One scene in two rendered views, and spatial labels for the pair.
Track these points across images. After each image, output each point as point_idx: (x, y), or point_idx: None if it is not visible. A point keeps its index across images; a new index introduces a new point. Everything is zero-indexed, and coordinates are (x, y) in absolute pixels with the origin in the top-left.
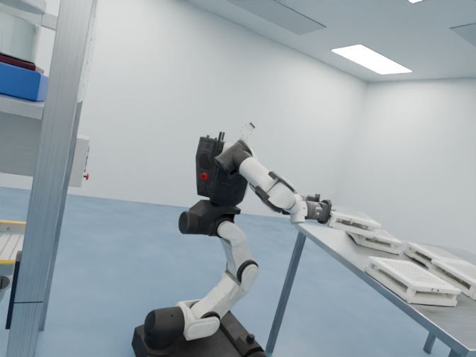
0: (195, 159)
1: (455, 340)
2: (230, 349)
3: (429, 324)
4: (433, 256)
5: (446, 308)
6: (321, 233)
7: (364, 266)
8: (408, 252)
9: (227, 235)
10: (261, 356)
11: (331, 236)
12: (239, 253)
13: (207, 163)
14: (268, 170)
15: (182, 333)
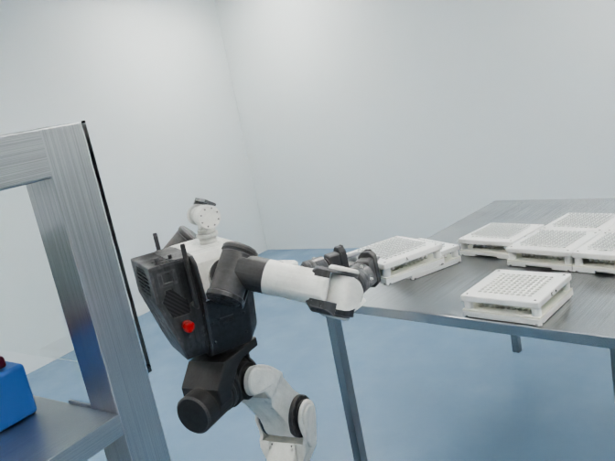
0: (159, 308)
1: (611, 337)
2: None
3: (577, 337)
4: (501, 242)
5: (569, 304)
6: None
7: (456, 309)
8: (467, 251)
9: (260, 388)
10: None
11: (373, 290)
12: (280, 398)
13: (181, 302)
14: (307, 267)
15: None
